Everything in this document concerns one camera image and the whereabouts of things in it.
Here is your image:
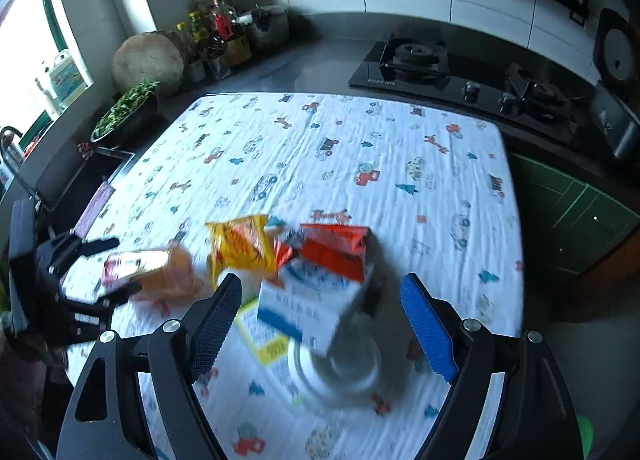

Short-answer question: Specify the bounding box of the green plastic basket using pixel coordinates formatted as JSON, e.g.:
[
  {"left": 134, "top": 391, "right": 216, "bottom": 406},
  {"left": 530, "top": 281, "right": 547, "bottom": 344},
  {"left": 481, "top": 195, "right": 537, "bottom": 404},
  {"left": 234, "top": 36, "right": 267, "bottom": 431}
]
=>
[{"left": 575, "top": 415, "right": 596, "bottom": 456}]

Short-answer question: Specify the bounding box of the steel pot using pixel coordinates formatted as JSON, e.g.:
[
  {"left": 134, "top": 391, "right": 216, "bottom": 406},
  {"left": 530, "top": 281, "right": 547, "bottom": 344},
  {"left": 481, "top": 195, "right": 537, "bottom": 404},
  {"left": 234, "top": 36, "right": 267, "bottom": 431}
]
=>
[{"left": 237, "top": 4, "right": 291, "bottom": 53}]

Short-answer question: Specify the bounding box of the steel faucet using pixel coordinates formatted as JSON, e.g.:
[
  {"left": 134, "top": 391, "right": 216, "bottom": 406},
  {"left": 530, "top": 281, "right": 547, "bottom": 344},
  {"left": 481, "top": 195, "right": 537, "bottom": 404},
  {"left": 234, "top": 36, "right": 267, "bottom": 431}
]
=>
[{"left": 0, "top": 126, "right": 31, "bottom": 175}]

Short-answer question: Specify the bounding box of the kitchen sink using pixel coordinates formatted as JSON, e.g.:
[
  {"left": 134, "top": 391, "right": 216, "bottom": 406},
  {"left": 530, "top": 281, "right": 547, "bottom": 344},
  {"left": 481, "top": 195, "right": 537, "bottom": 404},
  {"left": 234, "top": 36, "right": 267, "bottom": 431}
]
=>
[{"left": 30, "top": 147, "right": 136, "bottom": 231}]

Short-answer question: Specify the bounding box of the window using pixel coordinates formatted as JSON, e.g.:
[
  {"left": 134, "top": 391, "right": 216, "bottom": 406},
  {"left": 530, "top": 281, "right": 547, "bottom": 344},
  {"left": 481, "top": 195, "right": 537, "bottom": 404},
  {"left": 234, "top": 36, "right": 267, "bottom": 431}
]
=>
[{"left": 0, "top": 0, "right": 96, "bottom": 151}]

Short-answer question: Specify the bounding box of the white cartoon printed tablecloth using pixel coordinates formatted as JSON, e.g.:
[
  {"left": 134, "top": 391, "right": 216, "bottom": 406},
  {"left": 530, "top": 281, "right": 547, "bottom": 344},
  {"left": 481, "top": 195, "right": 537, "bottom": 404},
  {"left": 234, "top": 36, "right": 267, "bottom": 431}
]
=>
[{"left": 60, "top": 92, "right": 526, "bottom": 460}]

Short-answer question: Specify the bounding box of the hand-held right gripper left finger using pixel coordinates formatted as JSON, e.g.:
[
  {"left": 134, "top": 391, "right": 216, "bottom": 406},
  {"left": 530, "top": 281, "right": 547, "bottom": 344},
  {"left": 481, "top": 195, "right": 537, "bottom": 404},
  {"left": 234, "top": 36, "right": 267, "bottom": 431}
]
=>
[{"left": 55, "top": 273, "right": 243, "bottom": 460}]

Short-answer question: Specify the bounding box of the red cardboard box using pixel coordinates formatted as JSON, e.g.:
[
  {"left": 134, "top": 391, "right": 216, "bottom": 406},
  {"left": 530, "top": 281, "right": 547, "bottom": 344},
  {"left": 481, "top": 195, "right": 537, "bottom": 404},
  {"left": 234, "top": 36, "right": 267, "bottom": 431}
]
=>
[{"left": 277, "top": 224, "right": 373, "bottom": 283}]

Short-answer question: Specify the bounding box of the white detergent jug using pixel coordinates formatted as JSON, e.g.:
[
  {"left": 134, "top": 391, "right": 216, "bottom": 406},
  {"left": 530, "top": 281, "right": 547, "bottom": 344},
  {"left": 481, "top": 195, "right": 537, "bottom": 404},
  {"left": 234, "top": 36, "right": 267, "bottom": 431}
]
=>
[{"left": 47, "top": 50, "right": 86, "bottom": 105}]

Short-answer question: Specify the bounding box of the black gas stove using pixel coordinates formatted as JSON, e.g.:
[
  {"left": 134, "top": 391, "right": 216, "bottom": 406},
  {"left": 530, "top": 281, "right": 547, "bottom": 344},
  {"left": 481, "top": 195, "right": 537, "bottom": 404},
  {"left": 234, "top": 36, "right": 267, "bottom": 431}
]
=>
[{"left": 347, "top": 34, "right": 596, "bottom": 145}]

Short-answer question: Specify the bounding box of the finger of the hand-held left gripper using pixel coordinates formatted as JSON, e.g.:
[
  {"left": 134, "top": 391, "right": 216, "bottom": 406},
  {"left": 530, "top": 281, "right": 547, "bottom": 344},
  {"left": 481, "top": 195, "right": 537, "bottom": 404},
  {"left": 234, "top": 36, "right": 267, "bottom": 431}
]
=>
[
  {"left": 60, "top": 284, "right": 143, "bottom": 346},
  {"left": 37, "top": 237, "right": 121, "bottom": 275}
]

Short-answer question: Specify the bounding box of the blue and white carton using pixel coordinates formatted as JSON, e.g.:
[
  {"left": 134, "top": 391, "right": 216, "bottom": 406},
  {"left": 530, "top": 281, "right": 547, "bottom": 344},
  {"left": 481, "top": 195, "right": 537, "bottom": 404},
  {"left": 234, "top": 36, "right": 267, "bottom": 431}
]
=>
[{"left": 256, "top": 260, "right": 366, "bottom": 358}]

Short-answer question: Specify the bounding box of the round wooden cutting board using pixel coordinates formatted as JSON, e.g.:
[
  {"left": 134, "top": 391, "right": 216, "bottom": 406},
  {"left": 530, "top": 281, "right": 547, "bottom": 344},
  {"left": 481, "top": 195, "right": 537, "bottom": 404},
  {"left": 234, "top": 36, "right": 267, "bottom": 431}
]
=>
[{"left": 111, "top": 33, "right": 185, "bottom": 98}]

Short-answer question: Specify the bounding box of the bowl of green vegetables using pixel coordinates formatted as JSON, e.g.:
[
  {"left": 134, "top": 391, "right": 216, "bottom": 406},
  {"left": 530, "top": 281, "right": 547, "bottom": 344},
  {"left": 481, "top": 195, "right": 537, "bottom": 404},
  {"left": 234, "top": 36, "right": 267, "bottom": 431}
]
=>
[{"left": 90, "top": 80, "right": 162, "bottom": 145}]

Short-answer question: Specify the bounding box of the yellow snack packet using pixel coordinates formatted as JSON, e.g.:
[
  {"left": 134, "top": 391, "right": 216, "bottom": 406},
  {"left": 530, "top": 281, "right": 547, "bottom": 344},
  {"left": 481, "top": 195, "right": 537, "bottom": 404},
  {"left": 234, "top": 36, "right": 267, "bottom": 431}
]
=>
[{"left": 205, "top": 215, "right": 281, "bottom": 291}]

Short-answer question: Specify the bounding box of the green kitchen cabinet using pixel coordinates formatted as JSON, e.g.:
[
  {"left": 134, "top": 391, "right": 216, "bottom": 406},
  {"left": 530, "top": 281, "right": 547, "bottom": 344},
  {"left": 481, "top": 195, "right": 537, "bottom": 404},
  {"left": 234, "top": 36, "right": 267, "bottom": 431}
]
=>
[{"left": 510, "top": 152, "right": 640, "bottom": 281}]

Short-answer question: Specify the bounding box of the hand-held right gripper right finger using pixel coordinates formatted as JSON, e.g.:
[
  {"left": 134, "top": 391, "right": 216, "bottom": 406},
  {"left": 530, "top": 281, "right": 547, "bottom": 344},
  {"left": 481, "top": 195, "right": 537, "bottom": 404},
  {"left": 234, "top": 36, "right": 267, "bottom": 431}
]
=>
[{"left": 400, "top": 272, "right": 583, "bottom": 460}]

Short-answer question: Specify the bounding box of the cluster of condiment bottles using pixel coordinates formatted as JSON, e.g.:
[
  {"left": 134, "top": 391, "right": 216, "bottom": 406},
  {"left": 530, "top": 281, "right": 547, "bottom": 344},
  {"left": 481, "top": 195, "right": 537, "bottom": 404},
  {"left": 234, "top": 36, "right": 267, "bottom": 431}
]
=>
[{"left": 175, "top": 0, "right": 253, "bottom": 80}]

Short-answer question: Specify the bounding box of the orange pink snack wrapper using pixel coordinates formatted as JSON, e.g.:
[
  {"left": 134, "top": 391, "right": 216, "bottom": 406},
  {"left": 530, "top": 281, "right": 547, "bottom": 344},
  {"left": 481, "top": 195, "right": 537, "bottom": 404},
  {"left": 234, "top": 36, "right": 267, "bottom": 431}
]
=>
[{"left": 102, "top": 242, "right": 203, "bottom": 303}]

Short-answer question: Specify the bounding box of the black rice cooker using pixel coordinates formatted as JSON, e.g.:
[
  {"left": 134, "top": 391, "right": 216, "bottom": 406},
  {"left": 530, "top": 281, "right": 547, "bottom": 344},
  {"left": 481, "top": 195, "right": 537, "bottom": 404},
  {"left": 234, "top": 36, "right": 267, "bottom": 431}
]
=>
[{"left": 587, "top": 8, "right": 640, "bottom": 161}]

